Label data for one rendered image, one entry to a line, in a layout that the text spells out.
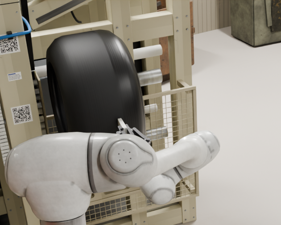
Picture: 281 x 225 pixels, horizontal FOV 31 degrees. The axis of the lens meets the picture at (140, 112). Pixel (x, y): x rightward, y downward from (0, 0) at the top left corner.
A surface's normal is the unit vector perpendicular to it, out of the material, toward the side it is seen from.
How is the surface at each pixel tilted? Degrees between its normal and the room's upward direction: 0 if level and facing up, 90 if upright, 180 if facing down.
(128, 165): 49
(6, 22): 90
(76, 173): 78
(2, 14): 90
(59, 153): 40
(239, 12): 92
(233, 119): 0
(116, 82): 57
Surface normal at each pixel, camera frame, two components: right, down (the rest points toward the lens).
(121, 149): 0.06, -0.19
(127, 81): 0.48, -0.22
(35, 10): 0.33, 0.38
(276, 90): -0.07, -0.90
